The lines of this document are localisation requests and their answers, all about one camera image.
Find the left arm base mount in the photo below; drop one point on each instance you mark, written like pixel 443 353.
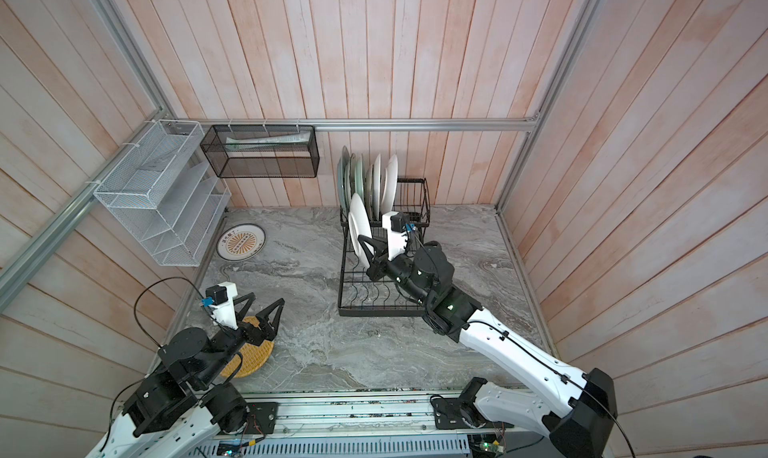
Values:
pixel 233 413

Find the black round plate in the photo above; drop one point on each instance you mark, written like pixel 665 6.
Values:
pixel 368 192

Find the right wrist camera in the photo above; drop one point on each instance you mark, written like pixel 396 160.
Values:
pixel 398 228

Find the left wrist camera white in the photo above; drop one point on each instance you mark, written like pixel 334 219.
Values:
pixel 218 302

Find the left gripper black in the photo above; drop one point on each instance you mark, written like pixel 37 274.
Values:
pixel 256 336

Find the white plate black outline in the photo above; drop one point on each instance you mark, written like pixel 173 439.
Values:
pixel 389 186

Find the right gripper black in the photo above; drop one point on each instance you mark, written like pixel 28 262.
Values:
pixel 380 264

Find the white wire mesh shelf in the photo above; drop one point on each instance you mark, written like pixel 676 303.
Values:
pixel 169 203

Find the large teal green plate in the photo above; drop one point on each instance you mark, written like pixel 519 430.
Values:
pixel 343 183

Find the cream floral plate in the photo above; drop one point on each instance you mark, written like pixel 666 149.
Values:
pixel 350 188

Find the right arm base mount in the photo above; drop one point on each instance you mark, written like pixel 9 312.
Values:
pixel 461 412

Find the yellow woven round mat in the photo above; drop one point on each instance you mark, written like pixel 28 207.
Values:
pixel 255 357

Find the black mesh wall basket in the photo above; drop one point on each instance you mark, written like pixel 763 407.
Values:
pixel 262 151

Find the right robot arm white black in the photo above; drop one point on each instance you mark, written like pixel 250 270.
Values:
pixel 575 410

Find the aluminium front rail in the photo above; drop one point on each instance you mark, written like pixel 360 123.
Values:
pixel 396 414

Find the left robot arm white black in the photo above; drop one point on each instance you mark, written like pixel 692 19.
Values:
pixel 179 405

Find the light green flower plate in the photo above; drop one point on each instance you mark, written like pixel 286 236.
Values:
pixel 359 176

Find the dark green rim plate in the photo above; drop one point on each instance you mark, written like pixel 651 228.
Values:
pixel 358 224

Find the horizontal aluminium wall rail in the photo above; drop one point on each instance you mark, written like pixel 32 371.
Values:
pixel 382 125

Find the orange sunburst plate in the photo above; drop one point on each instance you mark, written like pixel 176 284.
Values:
pixel 376 188
pixel 241 242

